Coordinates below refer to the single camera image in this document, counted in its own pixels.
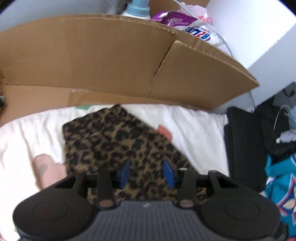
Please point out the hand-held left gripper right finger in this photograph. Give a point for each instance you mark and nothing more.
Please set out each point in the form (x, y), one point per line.
(168, 173)

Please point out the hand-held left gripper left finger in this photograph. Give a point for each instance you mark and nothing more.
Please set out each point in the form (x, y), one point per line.
(124, 172)

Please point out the leopard print garment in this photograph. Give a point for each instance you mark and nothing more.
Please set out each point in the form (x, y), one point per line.
(120, 139)

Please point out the folded black clothes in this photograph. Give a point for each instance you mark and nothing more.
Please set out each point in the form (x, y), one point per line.
(245, 148)

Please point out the white bear print blanket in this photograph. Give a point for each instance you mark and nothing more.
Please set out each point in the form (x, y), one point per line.
(196, 129)

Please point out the teal floral cloth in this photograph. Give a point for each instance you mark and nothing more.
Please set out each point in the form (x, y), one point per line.
(279, 185)

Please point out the black bag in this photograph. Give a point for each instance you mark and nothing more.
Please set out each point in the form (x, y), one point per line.
(275, 129)

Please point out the large cardboard sheet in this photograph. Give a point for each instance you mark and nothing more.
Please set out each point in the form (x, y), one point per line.
(92, 60)

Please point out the white charger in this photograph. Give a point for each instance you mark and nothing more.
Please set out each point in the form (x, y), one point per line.
(286, 136)

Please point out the purple and white bag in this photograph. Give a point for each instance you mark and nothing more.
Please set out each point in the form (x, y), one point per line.
(189, 25)

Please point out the detergent bottle with blue cap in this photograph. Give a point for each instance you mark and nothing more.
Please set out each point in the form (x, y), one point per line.
(136, 8)

